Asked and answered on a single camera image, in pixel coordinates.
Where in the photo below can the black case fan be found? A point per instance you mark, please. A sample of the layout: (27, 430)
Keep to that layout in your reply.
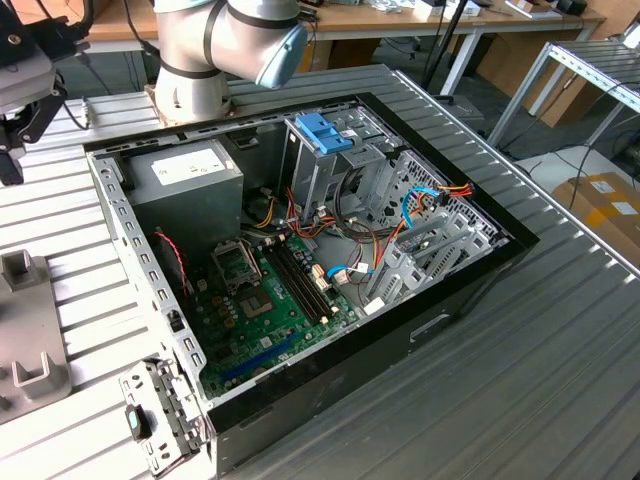
(167, 280)

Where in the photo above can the small black case switch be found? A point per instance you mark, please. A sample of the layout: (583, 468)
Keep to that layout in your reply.
(175, 321)

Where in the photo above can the silver expansion bracket plate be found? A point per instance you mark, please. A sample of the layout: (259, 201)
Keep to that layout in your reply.
(145, 387)

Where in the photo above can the grey parts rack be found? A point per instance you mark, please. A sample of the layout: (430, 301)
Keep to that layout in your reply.
(30, 330)

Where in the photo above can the silver disk bay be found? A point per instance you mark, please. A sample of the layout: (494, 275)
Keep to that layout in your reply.
(400, 274)

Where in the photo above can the black tripod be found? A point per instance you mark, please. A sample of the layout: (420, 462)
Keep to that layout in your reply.
(442, 47)

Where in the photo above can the blue drive cage latch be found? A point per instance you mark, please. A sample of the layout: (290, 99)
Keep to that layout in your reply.
(320, 132)

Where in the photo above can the cardboard box with white labels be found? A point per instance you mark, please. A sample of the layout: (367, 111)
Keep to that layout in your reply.
(595, 200)

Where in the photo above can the silver drive cage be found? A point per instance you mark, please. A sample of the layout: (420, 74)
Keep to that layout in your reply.
(305, 175)

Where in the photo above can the metal slat side table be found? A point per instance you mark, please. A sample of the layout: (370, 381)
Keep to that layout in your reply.
(590, 54)

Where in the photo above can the blue expansion slot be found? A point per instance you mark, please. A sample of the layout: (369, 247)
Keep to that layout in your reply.
(265, 356)

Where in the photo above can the black PC case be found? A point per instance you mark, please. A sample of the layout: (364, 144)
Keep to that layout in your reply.
(350, 380)

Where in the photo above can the grey power supply unit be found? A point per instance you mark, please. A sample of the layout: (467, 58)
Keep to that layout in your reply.
(190, 200)

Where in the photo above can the black RAM slot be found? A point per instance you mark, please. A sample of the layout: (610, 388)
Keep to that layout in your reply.
(293, 284)
(299, 281)
(311, 275)
(305, 278)

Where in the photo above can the black latch with teal button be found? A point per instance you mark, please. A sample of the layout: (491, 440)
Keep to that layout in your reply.
(136, 422)

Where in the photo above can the green motherboard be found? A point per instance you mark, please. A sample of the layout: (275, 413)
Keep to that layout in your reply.
(280, 325)

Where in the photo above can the pale grey wrist adapter block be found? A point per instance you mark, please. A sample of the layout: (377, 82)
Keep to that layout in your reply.
(25, 85)

